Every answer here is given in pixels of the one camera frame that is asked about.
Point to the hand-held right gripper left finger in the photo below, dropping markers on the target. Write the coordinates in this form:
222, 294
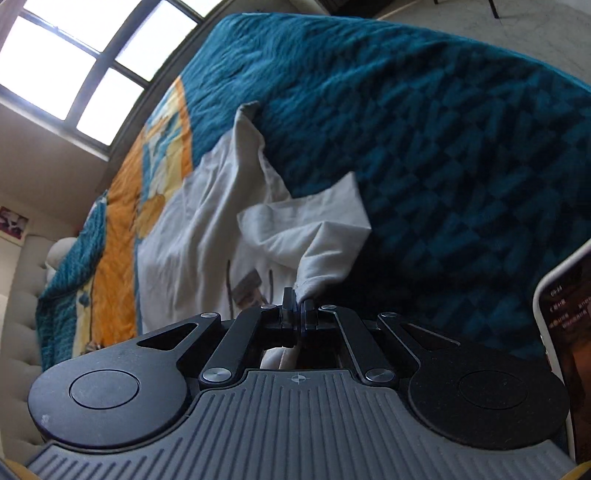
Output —
291, 316

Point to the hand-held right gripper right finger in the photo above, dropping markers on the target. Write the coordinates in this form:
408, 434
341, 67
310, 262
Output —
308, 318

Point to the light grey t-shirt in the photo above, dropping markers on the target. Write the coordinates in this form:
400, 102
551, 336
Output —
194, 240

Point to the orange and teal printed blanket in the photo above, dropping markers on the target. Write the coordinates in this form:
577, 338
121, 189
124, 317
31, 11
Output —
415, 138

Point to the white pillow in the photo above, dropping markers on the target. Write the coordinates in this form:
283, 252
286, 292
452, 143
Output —
57, 251

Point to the white cased smartphone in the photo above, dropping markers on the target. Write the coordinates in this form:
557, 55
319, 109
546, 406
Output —
572, 346

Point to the white tufted headboard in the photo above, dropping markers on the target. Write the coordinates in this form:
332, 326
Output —
18, 323

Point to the dark framed window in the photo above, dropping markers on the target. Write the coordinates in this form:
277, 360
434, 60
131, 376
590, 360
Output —
60, 69

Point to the framed wall photo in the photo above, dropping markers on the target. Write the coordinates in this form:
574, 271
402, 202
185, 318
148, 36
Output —
14, 221

